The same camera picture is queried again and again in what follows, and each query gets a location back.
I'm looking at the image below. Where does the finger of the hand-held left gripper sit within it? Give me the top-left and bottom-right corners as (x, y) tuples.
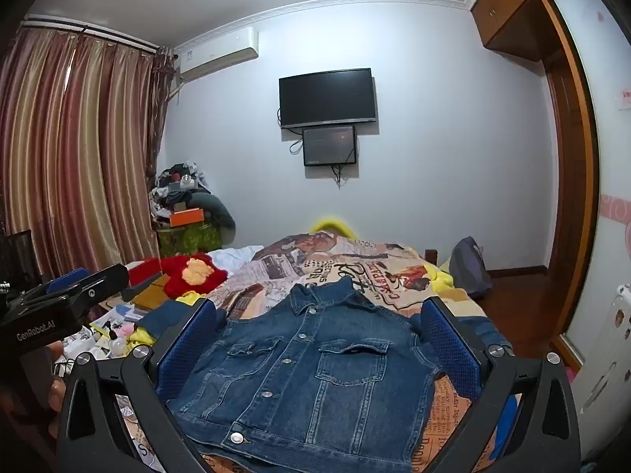
(47, 267), (90, 294)
(68, 263), (130, 317)

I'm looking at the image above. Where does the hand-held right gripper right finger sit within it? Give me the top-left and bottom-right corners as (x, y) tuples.
(422, 297), (581, 473)

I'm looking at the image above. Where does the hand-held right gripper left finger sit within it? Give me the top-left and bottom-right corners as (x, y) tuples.
(56, 298), (218, 473)

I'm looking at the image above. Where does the blue denim jacket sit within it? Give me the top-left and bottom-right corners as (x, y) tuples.
(135, 276), (516, 461)

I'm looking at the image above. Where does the pile of clothes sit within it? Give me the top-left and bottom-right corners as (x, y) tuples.
(149, 160), (236, 246)

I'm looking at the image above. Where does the person's left hand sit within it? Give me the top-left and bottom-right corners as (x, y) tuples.
(46, 341), (68, 413)

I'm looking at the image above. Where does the red storage box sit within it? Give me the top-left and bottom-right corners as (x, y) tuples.
(127, 258), (164, 287)

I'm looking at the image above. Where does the cardboard box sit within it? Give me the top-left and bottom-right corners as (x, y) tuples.
(129, 273), (187, 314)

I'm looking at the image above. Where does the black chair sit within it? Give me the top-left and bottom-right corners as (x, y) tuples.
(0, 229), (33, 287)

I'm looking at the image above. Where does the red plush toy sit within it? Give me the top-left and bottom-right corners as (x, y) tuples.
(160, 252), (230, 299)

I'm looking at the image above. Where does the grey bag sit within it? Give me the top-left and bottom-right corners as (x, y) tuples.
(448, 236), (494, 299)

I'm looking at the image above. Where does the white cloth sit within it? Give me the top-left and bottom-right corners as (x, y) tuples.
(207, 245), (265, 270)

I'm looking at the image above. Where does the orange box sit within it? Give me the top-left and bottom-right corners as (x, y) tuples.
(169, 208), (206, 228)

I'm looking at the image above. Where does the striped brown curtain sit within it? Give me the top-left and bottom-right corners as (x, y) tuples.
(0, 24), (172, 279)

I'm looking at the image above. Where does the newspaper printed blanket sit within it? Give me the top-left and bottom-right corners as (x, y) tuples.
(113, 233), (498, 473)

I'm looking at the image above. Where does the white wardrobe door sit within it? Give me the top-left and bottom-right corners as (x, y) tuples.
(549, 0), (631, 466)

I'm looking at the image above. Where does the white air conditioner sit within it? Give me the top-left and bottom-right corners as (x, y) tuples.
(174, 27), (260, 82)

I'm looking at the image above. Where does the wooden overhead cabinet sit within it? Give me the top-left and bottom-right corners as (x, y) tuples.
(468, 0), (569, 63)

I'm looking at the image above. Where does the wooden door frame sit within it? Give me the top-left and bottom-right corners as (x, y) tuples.
(536, 0), (601, 371)

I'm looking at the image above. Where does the small black wall monitor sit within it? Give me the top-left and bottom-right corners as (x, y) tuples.
(302, 125), (358, 167)

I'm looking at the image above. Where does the curtain rail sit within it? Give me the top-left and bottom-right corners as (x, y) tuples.
(22, 15), (174, 54)

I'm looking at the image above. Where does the black wall television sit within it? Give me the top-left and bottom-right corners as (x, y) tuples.
(278, 68), (379, 130)

